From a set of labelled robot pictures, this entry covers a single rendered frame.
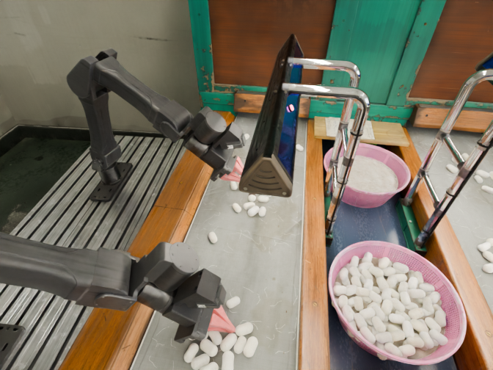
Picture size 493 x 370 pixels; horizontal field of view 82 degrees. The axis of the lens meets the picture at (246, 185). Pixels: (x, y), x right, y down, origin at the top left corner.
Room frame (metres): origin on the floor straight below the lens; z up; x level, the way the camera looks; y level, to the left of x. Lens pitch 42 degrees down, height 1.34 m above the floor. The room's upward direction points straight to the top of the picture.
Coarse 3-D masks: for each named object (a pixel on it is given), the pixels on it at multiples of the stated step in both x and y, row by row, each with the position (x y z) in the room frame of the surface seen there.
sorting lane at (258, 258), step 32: (224, 192) 0.63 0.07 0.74; (192, 224) 0.51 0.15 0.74; (224, 224) 0.51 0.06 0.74; (256, 224) 0.51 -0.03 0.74; (288, 224) 0.51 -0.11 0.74; (224, 256) 0.41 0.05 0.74; (256, 256) 0.41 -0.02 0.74; (288, 256) 0.41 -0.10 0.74; (224, 288) 0.32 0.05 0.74; (256, 288) 0.32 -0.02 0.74; (288, 288) 0.32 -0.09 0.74; (160, 320) 0.25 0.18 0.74; (256, 320) 0.25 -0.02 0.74; (288, 320) 0.25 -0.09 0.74; (160, 352) 0.19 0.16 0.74; (256, 352) 0.19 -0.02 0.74; (288, 352) 0.19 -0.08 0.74
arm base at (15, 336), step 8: (0, 328) 0.26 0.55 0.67; (8, 328) 0.26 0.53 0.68; (16, 328) 0.26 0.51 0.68; (24, 328) 0.26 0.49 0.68; (0, 336) 0.24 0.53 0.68; (8, 336) 0.24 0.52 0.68; (16, 336) 0.24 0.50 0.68; (0, 344) 0.23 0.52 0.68; (8, 344) 0.23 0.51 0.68; (16, 344) 0.23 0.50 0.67; (0, 352) 0.21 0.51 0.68; (8, 352) 0.21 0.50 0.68; (0, 360) 0.20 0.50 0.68; (0, 368) 0.18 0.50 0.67
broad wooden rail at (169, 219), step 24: (192, 168) 0.72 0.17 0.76; (168, 192) 0.61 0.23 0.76; (192, 192) 0.61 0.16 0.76; (168, 216) 0.52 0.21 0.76; (192, 216) 0.53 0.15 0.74; (144, 240) 0.44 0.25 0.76; (168, 240) 0.44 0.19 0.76; (96, 312) 0.26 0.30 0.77; (120, 312) 0.26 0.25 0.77; (144, 312) 0.26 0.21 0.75; (96, 336) 0.21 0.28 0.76; (120, 336) 0.21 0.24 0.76; (72, 360) 0.17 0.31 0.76; (96, 360) 0.17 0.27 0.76; (120, 360) 0.17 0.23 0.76
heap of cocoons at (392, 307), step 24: (360, 264) 0.38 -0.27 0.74; (384, 264) 0.38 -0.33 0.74; (336, 288) 0.32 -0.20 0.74; (360, 288) 0.32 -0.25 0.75; (384, 288) 0.32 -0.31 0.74; (408, 288) 0.33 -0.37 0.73; (432, 288) 0.32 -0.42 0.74; (360, 312) 0.27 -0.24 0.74; (384, 312) 0.27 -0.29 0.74; (408, 312) 0.28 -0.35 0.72; (432, 312) 0.27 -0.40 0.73; (384, 336) 0.22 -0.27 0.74; (408, 336) 0.22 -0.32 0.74; (432, 336) 0.22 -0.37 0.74
